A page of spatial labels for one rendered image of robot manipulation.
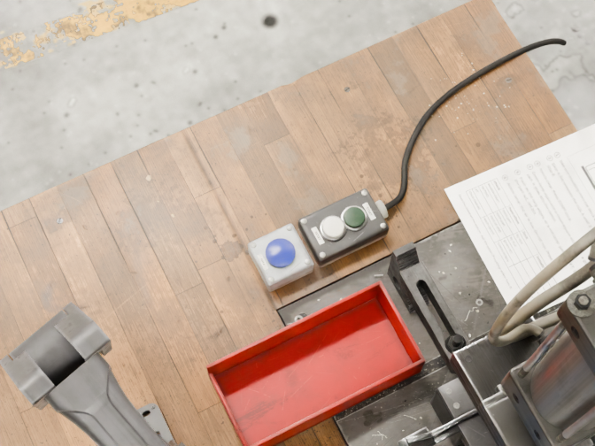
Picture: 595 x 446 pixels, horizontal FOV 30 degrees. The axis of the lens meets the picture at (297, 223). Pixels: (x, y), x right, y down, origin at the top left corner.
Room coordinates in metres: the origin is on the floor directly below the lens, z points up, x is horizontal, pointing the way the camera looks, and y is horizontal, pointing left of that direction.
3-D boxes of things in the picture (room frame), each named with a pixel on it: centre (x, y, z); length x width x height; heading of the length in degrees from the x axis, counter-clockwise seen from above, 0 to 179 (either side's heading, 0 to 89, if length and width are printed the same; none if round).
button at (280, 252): (0.49, 0.02, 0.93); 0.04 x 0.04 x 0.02
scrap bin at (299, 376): (0.34, -0.03, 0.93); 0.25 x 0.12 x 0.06; 118
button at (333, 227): (0.53, -0.05, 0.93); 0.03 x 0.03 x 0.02
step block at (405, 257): (0.45, -0.15, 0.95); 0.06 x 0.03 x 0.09; 28
